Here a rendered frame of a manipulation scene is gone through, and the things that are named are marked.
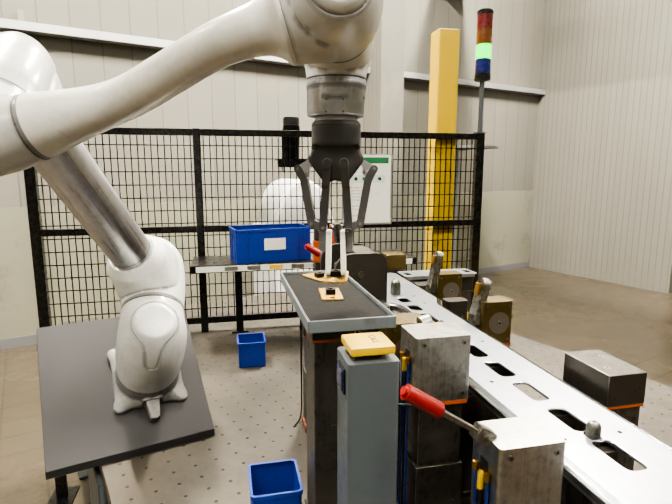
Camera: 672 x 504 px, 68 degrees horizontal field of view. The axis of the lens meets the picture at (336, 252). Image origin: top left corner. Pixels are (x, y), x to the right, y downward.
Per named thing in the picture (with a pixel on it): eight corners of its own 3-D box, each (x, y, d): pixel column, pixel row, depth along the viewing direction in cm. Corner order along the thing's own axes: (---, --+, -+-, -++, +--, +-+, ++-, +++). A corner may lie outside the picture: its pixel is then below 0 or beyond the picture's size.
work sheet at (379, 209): (391, 224, 224) (392, 154, 219) (342, 225, 219) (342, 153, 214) (390, 223, 225) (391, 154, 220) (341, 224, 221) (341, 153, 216)
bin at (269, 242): (312, 259, 201) (312, 227, 199) (236, 264, 190) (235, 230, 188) (299, 252, 216) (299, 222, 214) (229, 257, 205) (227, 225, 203)
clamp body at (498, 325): (517, 423, 137) (524, 300, 131) (477, 428, 135) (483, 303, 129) (504, 412, 144) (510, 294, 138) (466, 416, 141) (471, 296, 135)
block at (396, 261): (404, 342, 200) (406, 254, 194) (385, 344, 198) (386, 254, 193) (397, 336, 208) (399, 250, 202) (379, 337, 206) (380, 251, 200)
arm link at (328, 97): (366, 75, 70) (366, 118, 71) (366, 85, 79) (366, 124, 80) (302, 75, 71) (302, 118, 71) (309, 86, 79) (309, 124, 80)
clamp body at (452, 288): (467, 372, 172) (471, 273, 166) (434, 375, 169) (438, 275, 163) (458, 365, 178) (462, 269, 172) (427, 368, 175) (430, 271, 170)
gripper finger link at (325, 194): (332, 159, 75) (323, 158, 75) (325, 232, 77) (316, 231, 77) (334, 159, 79) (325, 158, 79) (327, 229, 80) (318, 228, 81)
